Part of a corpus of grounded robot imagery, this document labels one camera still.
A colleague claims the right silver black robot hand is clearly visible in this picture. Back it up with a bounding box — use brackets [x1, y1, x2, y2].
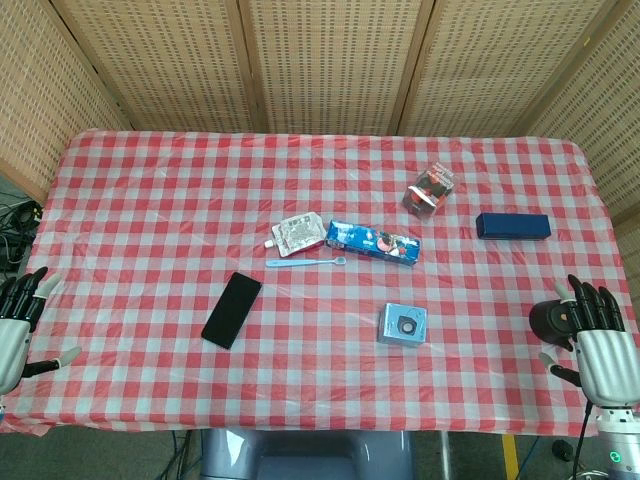
[538, 273, 640, 407]

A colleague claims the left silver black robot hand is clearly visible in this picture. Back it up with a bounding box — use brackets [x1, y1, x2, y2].
[0, 266, 83, 396]

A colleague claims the small blue speaker box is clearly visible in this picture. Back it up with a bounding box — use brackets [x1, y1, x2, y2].
[376, 302, 429, 347]

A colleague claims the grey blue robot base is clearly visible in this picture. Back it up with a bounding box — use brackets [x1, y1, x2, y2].
[199, 428, 416, 480]

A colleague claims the dark brown cup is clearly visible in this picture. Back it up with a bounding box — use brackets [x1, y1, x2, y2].
[528, 298, 576, 351]

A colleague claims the long dark blue box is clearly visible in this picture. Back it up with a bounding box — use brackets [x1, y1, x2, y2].
[474, 212, 553, 242]

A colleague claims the red white checkered tablecloth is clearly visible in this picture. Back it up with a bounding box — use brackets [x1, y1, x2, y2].
[0, 128, 640, 437]

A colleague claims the black smartphone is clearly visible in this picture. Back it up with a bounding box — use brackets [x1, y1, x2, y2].
[200, 271, 264, 351]

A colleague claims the clear red black snack pack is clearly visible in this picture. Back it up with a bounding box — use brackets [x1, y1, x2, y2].
[402, 160, 458, 219]

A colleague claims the woven wooden screen panel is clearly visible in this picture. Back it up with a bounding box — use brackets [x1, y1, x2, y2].
[392, 0, 626, 137]
[224, 0, 439, 136]
[522, 0, 640, 226]
[49, 0, 264, 135]
[0, 0, 130, 201]

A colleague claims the blue toothpaste box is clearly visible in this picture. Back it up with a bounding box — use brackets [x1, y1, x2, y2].
[324, 218, 423, 268]

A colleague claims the blue toothbrush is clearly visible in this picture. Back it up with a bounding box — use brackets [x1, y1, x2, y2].
[265, 256, 347, 269]

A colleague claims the silver spouted food pouch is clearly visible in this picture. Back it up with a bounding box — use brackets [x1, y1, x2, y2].
[264, 211, 325, 258]

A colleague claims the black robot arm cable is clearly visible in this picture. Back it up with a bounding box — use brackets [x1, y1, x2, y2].
[569, 399, 597, 480]

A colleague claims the black cable bundle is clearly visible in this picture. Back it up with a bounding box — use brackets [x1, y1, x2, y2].
[0, 189, 45, 281]

